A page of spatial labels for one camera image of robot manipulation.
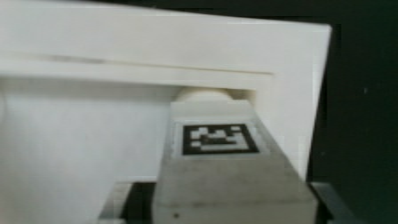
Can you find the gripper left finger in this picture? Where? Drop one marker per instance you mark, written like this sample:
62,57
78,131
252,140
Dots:
126,209

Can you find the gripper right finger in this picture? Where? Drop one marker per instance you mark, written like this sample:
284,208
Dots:
334,213

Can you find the white square tabletop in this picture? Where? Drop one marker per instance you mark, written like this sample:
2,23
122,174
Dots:
82,135

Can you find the white right fence bar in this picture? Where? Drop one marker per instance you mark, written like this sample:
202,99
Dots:
286,105

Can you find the white fence bar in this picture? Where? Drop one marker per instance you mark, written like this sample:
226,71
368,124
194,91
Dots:
78,39
286,105

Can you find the white front fence bar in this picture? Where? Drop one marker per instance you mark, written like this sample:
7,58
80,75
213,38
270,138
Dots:
78,39

